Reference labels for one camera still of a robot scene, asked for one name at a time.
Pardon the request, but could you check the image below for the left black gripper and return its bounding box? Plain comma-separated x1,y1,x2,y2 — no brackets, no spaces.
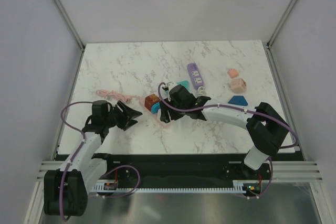
104,101,142,131

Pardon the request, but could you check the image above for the pink power strip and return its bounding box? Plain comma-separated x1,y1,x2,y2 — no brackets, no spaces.
139,98,172,129

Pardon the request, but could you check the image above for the light blue plug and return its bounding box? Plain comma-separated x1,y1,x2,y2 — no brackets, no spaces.
151,102,161,114

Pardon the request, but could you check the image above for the brown cube plug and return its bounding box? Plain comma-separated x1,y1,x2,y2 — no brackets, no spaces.
144,94,160,111

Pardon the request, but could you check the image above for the teal power strip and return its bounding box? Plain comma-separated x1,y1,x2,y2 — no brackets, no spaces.
176,80,190,90

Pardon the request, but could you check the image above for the purple power strip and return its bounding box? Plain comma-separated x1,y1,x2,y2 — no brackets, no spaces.
187,62,204,90

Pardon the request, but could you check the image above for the blue cube plug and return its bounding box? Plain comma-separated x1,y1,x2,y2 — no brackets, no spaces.
228,95,248,106

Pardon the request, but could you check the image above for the peach cube plug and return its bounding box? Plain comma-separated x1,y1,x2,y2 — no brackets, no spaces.
230,78,247,93

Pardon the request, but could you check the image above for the pink plug adapter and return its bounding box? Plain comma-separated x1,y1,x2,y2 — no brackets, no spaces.
227,69,239,79

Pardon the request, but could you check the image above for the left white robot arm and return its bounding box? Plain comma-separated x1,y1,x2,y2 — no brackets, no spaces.
44,100,142,221

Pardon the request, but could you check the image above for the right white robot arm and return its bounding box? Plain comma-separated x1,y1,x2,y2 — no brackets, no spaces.
158,82,290,179

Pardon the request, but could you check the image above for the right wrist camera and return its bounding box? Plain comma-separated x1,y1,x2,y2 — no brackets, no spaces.
162,82,177,92

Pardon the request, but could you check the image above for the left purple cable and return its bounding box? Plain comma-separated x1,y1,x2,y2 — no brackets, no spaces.
59,101,95,221

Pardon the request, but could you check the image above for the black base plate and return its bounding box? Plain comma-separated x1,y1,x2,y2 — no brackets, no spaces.
94,153,271,188

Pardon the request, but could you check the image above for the left aluminium frame post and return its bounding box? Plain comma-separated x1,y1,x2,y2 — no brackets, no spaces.
39,0,86,51

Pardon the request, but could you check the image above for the aluminium frame post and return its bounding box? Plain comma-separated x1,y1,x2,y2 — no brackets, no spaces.
263,0,300,50
39,0,86,51

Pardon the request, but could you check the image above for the white cable duct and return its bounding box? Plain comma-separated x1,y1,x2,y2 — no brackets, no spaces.
91,180,263,193

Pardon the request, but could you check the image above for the aluminium rail bar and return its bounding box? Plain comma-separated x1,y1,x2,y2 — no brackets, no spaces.
36,161,322,183

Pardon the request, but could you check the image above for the right aluminium frame post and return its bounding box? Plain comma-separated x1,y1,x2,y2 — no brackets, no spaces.
263,0,300,50

